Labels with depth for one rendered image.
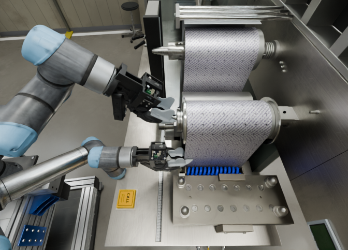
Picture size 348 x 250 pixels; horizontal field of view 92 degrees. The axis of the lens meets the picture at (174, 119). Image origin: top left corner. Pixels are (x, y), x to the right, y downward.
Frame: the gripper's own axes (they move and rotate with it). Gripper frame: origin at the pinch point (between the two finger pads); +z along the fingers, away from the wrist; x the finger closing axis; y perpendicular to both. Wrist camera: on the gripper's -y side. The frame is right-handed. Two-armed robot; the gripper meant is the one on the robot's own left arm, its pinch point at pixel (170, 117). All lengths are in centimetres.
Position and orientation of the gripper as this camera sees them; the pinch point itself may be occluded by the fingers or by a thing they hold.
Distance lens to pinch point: 50.7
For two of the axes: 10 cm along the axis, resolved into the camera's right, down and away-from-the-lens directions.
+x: 0.0, -8.1, 5.9
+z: 7.7, 3.8, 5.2
